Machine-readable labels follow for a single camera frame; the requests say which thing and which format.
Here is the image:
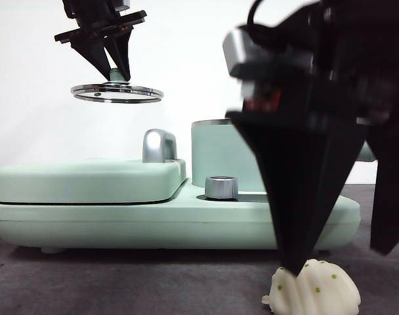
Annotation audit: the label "glass pot lid green knob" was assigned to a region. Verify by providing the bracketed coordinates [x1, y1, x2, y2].
[70, 68, 163, 104]

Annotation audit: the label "white hedgehog bun green dots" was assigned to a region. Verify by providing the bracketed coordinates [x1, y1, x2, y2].
[262, 258, 362, 315]

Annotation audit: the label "silver control knob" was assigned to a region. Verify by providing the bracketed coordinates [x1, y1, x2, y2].
[204, 176, 239, 200]

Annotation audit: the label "mint green griddle lid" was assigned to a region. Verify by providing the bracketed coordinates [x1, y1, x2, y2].
[0, 157, 189, 204]

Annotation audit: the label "mint green breakfast machine base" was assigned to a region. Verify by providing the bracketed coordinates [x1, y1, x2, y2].
[0, 178, 361, 255]

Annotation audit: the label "mint green handled pot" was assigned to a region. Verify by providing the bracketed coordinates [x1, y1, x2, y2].
[190, 118, 379, 188]

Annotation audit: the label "silver griddle lid handle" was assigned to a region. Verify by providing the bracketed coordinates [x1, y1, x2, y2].
[142, 129, 178, 164]

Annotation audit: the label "right wrist grey camera box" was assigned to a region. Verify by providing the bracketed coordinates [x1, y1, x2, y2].
[221, 26, 315, 79]

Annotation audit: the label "black right camera cable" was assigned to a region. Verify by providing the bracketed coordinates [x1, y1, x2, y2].
[246, 0, 285, 45]

